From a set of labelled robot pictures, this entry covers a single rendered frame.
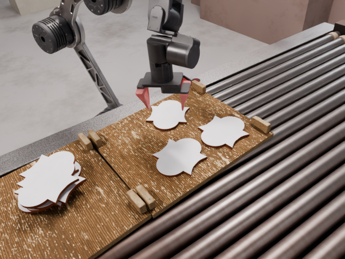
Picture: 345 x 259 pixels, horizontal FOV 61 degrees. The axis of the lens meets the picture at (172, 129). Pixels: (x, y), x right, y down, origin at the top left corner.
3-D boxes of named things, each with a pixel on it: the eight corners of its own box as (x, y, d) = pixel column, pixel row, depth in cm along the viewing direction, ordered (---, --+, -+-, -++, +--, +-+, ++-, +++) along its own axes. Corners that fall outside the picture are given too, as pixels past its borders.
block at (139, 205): (127, 198, 68) (125, 191, 66) (133, 194, 69) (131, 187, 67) (140, 216, 64) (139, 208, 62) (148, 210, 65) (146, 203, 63)
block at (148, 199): (136, 194, 69) (134, 187, 67) (142, 190, 69) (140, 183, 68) (150, 211, 65) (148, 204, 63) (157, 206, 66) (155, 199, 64)
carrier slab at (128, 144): (88, 139, 87) (87, 135, 86) (193, 88, 105) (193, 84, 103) (153, 219, 65) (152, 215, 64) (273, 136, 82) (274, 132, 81)
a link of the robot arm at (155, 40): (155, 29, 72) (140, 38, 68) (178, 33, 69) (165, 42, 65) (158, 55, 76) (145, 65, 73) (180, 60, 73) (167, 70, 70)
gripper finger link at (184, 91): (189, 116, 79) (188, 87, 73) (163, 116, 80) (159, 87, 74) (191, 102, 84) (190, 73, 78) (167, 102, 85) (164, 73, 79)
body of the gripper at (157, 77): (180, 91, 74) (178, 64, 69) (141, 90, 76) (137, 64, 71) (183, 78, 79) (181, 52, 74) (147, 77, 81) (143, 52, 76)
